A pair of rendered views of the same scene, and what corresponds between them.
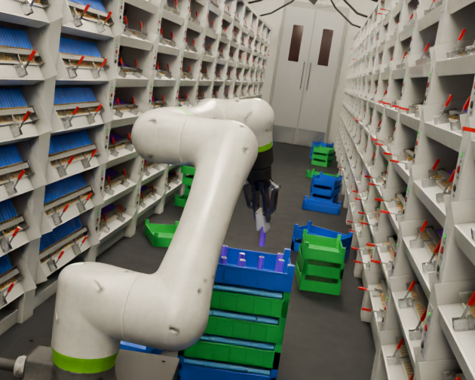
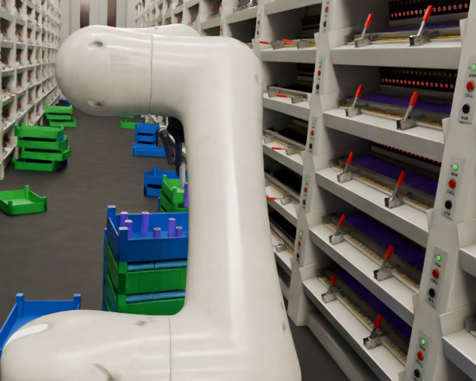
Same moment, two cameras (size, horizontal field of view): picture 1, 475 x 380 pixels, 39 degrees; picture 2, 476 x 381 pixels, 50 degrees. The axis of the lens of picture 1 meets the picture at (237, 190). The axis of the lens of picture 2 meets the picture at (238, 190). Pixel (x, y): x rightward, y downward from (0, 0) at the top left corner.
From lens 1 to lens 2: 0.82 m
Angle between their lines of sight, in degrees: 22
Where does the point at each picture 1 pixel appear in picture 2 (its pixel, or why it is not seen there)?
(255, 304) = not seen: hidden behind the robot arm
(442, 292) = (465, 232)
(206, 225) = (251, 209)
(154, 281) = (207, 332)
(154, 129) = (103, 57)
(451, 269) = (473, 205)
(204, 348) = not seen: hidden behind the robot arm
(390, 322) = (308, 257)
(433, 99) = (337, 23)
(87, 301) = not seen: outside the picture
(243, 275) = (185, 246)
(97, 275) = (94, 351)
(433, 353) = (453, 302)
